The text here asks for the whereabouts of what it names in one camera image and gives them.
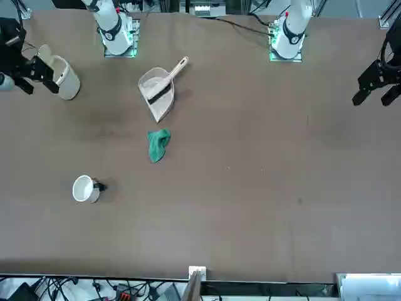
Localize aluminium camera post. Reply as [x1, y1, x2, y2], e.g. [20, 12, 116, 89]
[181, 265, 208, 301]

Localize beige plastic dustpan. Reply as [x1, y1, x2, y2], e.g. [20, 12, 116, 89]
[138, 67, 175, 124]

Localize orange and black device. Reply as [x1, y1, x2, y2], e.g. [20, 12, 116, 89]
[113, 283, 132, 299]

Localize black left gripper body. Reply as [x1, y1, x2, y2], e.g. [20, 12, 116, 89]
[377, 28, 401, 85]

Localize white cup with dark handle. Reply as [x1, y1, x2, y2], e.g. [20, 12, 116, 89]
[72, 174, 108, 204]

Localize beige hand brush black bristles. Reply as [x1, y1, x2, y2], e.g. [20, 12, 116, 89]
[145, 56, 189, 105]

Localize black cable across table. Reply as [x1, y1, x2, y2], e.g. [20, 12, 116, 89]
[200, 16, 273, 36]

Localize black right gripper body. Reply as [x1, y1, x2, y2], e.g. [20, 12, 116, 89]
[0, 17, 40, 80]

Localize green cloth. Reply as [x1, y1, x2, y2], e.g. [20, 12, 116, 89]
[147, 128, 172, 164]

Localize clear plastic tray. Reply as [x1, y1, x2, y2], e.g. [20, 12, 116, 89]
[336, 272, 401, 301]

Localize beige bin with flip lid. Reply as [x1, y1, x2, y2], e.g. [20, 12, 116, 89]
[36, 44, 81, 101]

